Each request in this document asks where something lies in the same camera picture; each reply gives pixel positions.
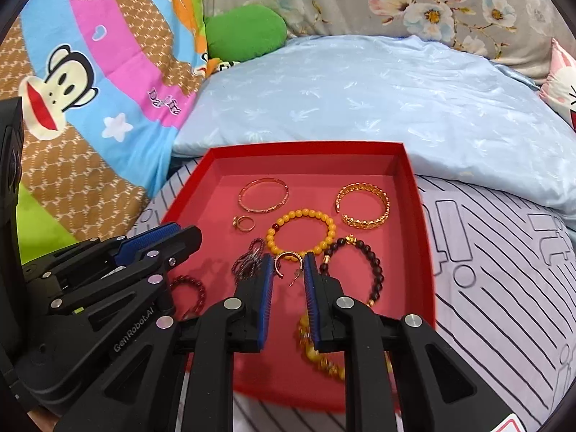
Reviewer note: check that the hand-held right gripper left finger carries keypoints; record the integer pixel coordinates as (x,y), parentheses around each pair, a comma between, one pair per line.
(267,306)

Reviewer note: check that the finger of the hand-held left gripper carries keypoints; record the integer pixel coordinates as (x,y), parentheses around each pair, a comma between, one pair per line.
(180,243)
(148,236)

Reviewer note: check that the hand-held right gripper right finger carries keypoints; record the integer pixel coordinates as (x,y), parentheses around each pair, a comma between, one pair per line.
(310,306)

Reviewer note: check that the gold hoop earring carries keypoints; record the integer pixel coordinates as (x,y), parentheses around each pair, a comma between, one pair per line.
(288,255)

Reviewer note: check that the red cardboard box tray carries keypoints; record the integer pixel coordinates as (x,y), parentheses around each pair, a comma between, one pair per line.
(306,180)

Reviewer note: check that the thin gold bangle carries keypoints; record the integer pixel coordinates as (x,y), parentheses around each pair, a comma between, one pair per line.
(265,210)

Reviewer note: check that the cartoon monkey printed blanket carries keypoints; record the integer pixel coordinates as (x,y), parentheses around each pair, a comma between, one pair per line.
(112,76)

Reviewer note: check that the light blue pillow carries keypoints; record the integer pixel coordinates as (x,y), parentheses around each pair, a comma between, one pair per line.
(360,99)

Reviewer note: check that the green pillow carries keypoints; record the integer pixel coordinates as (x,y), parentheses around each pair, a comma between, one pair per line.
(245,33)

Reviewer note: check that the pink cat face pillow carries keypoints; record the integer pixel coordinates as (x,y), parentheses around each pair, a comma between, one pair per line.
(562,90)

